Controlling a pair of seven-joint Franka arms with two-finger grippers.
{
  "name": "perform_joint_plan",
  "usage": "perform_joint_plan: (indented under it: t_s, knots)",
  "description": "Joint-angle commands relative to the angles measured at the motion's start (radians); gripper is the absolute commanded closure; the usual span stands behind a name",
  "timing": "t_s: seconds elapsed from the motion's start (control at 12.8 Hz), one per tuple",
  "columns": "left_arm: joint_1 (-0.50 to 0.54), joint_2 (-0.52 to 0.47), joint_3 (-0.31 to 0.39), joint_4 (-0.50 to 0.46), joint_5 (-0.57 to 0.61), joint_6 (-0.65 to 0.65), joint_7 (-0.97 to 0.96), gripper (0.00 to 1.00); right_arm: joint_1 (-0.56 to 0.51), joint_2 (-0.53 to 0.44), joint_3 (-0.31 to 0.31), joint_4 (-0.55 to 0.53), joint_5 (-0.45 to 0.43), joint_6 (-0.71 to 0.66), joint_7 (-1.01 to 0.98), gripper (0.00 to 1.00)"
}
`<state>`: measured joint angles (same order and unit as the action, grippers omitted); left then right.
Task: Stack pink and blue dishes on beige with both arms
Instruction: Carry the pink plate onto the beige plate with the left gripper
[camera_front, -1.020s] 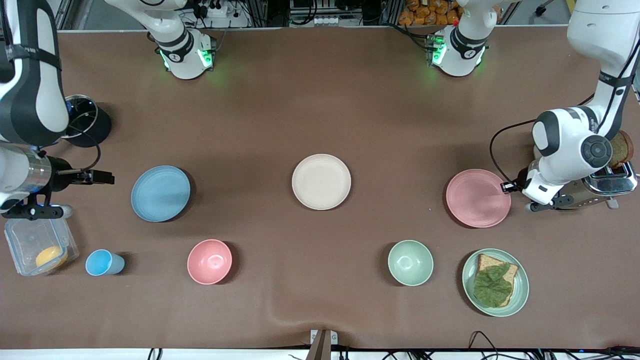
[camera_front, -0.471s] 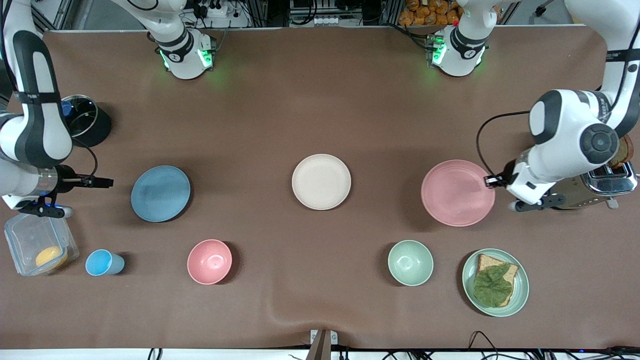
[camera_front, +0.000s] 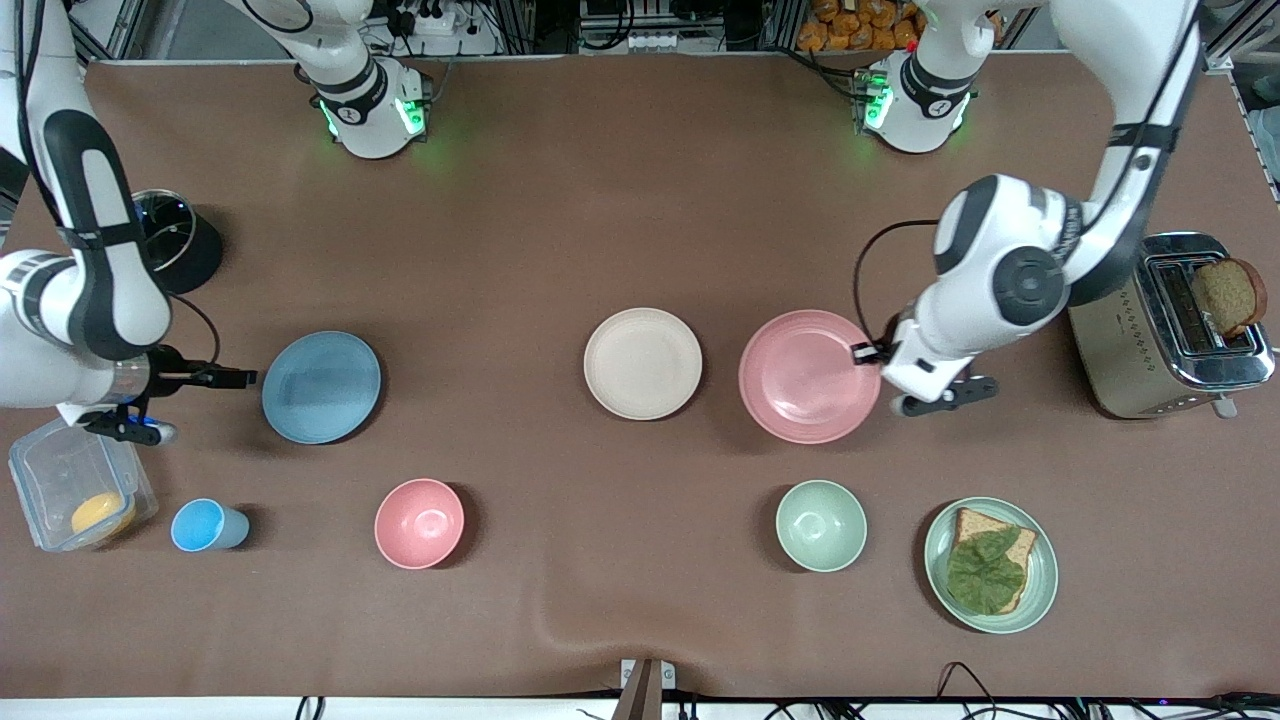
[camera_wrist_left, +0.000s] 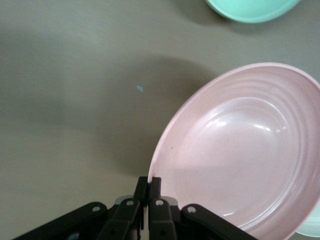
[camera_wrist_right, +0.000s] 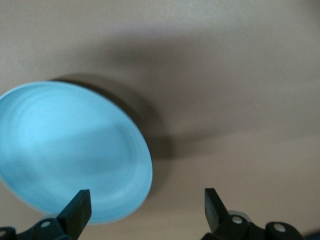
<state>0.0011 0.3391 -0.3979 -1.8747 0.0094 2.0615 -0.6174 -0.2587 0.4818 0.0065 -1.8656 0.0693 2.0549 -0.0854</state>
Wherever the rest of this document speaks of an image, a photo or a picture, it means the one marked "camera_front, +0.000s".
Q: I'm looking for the pink bowl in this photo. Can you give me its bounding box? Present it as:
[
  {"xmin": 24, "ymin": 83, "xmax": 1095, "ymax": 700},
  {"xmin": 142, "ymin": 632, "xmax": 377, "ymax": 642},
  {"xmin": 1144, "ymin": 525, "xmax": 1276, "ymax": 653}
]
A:
[{"xmin": 374, "ymin": 478, "xmax": 466, "ymax": 571}]

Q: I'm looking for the green bowl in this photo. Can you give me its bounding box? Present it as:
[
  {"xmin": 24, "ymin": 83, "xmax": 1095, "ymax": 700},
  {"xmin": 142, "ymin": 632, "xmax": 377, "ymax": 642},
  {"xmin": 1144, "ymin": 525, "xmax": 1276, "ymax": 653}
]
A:
[{"xmin": 775, "ymin": 480, "xmax": 869, "ymax": 574}]

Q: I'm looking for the beige chrome toaster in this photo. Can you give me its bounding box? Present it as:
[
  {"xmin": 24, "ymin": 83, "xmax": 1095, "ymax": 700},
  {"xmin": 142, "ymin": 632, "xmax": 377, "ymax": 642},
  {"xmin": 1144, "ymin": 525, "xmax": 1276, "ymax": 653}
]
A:
[{"xmin": 1066, "ymin": 232, "xmax": 1277, "ymax": 421}]

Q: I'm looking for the metal table edge bracket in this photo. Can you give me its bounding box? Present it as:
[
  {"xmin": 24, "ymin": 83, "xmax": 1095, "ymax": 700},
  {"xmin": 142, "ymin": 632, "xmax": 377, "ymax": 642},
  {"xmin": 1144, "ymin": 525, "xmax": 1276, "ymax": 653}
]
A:
[{"xmin": 620, "ymin": 658, "xmax": 677, "ymax": 720}]

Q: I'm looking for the glass lid with blue knob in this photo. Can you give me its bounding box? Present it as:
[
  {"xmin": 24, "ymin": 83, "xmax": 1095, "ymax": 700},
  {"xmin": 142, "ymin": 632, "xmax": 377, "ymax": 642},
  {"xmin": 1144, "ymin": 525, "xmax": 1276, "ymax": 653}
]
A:
[{"xmin": 134, "ymin": 190, "xmax": 196, "ymax": 273}]

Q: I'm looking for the orange round food piece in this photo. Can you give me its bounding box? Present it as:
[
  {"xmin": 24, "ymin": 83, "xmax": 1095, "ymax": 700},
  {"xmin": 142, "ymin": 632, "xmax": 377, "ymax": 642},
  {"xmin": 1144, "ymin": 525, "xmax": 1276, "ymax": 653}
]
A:
[{"xmin": 70, "ymin": 490, "xmax": 137, "ymax": 542}]

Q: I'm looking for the brown table cover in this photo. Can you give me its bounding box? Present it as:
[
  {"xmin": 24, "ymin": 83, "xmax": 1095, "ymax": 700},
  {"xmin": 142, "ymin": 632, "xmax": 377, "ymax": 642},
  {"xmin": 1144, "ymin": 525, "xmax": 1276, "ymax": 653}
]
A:
[{"xmin": 0, "ymin": 50, "xmax": 1280, "ymax": 701}]

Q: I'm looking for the green plate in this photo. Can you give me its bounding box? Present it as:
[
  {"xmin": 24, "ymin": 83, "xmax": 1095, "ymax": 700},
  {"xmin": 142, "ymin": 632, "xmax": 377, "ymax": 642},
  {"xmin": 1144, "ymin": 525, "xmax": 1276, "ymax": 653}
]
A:
[{"xmin": 923, "ymin": 496, "xmax": 1059, "ymax": 635}]

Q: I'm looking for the pink plate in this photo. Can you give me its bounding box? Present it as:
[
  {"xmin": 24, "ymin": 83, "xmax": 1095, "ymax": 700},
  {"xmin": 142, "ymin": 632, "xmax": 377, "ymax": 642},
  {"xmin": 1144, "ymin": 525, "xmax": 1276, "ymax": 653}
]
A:
[{"xmin": 738, "ymin": 309, "xmax": 883, "ymax": 445}]

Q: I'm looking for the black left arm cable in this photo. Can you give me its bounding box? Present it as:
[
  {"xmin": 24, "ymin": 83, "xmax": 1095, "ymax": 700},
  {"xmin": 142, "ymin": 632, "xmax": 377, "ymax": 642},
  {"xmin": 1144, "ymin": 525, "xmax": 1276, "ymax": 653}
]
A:
[{"xmin": 853, "ymin": 0, "xmax": 1201, "ymax": 347}]

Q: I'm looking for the aluminium frame rail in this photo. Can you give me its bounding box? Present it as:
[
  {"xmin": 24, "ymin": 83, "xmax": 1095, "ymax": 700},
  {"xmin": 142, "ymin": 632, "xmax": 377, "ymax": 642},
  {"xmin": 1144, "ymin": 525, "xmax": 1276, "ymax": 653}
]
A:
[
  {"xmin": 1200, "ymin": 0, "xmax": 1280, "ymax": 73},
  {"xmin": 68, "ymin": 0, "xmax": 151, "ymax": 66}
]

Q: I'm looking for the blue plate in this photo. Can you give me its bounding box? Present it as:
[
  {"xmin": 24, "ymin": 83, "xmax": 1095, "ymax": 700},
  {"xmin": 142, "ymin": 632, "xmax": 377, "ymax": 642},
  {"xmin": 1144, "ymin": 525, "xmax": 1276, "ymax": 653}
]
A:
[{"xmin": 261, "ymin": 330, "xmax": 383, "ymax": 445}]

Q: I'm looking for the clear plastic container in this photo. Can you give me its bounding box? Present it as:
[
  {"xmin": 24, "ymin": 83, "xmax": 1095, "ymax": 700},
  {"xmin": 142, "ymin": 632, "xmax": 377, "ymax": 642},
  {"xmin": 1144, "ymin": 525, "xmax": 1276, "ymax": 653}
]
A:
[{"xmin": 8, "ymin": 415, "xmax": 159, "ymax": 553}]

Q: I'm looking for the toast slice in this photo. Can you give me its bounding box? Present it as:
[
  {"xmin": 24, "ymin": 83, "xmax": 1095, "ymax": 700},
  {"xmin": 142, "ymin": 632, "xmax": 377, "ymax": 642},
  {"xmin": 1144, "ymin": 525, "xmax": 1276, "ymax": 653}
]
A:
[{"xmin": 1190, "ymin": 257, "xmax": 1269, "ymax": 339}]

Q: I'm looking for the black pot with blue handle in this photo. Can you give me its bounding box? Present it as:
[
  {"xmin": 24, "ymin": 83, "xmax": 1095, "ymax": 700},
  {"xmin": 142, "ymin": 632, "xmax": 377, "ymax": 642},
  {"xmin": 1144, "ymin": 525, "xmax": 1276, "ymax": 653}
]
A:
[{"xmin": 132, "ymin": 188, "xmax": 225, "ymax": 296}]

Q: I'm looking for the white power strip with plugs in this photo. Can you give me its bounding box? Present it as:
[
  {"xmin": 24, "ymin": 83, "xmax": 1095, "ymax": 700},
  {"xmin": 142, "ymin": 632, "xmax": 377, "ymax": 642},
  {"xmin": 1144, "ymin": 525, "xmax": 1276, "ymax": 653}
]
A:
[{"xmin": 385, "ymin": 0, "xmax": 501, "ymax": 57}]

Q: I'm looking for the green lettuce leaf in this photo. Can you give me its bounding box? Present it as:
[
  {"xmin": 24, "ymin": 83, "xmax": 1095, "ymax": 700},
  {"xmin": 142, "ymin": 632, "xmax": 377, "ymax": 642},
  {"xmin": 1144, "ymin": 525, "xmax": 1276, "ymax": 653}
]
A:
[{"xmin": 946, "ymin": 527, "xmax": 1028, "ymax": 616}]

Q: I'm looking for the blue cup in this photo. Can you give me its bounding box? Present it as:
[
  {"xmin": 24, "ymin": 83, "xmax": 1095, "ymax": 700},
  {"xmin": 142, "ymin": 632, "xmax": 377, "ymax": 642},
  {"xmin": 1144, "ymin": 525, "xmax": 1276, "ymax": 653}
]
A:
[{"xmin": 170, "ymin": 498, "xmax": 251, "ymax": 553}]

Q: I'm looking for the beige plate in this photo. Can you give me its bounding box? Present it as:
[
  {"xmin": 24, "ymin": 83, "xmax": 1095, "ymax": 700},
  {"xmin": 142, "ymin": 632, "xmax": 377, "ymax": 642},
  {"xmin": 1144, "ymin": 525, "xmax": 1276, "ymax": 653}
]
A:
[{"xmin": 583, "ymin": 307, "xmax": 704, "ymax": 422}]

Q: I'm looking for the black looped floor cable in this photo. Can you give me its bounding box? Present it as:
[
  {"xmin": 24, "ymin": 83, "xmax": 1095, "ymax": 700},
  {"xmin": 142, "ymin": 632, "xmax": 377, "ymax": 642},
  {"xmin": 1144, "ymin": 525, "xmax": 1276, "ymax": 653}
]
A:
[{"xmin": 935, "ymin": 660, "xmax": 1006, "ymax": 720}]

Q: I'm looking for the bag of orange buns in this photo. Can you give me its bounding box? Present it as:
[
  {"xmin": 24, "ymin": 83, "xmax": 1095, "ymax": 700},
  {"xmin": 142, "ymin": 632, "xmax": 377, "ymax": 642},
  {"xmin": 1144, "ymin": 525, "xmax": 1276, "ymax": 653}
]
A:
[{"xmin": 797, "ymin": 0, "xmax": 1001, "ymax": 53}]

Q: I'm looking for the brown bread slice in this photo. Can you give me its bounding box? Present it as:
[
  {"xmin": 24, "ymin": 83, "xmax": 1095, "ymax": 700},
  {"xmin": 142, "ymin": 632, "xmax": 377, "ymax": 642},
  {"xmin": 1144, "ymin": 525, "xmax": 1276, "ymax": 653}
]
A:
[{"xmin": 950, "ymin": 507, "xmax": 1039, "ymax": 614}]

